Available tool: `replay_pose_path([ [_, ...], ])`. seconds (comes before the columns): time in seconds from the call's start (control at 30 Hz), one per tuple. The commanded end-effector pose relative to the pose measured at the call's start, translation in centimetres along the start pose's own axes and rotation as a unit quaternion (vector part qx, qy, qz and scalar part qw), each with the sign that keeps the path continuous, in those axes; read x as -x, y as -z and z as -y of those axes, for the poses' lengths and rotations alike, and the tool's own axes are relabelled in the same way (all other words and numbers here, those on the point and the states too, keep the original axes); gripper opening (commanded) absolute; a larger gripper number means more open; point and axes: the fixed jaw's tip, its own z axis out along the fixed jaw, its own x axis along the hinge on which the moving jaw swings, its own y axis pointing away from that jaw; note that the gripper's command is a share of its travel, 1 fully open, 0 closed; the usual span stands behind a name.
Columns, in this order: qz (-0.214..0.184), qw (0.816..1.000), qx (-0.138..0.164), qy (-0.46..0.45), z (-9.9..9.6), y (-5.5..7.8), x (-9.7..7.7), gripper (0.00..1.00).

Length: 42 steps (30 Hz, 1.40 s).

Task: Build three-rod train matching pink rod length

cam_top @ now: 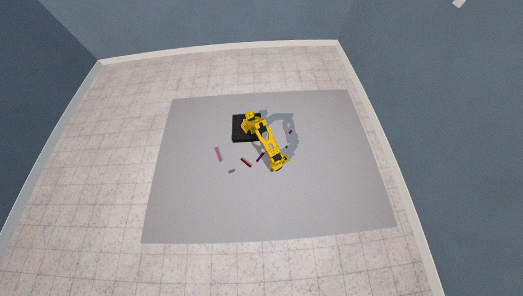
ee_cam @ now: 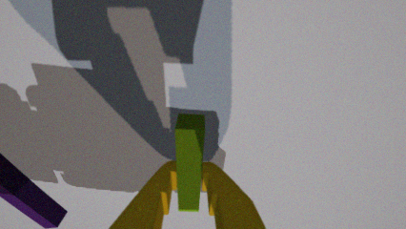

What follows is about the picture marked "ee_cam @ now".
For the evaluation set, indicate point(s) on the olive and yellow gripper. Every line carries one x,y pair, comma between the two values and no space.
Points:
230,206

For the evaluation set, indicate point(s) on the purple rod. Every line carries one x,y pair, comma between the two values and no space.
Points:
24,195

